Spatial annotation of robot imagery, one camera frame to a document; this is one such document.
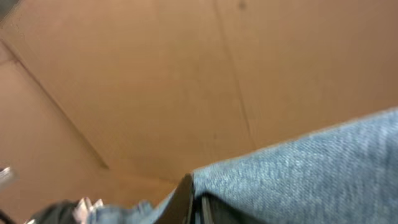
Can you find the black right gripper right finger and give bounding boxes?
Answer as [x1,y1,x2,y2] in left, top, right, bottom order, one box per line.
[200,194,261,224]

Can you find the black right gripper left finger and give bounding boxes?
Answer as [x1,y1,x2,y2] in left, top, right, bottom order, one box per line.
[155,174,195,224]

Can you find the blue denim jeans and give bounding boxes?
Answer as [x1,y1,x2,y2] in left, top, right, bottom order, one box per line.
[86,109,397,223]

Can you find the folded beige garment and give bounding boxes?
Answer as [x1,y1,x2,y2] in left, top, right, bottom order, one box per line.
[73,197,104,224]

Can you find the black shirt white letters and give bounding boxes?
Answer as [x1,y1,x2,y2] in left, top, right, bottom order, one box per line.
[25,200,78,224]

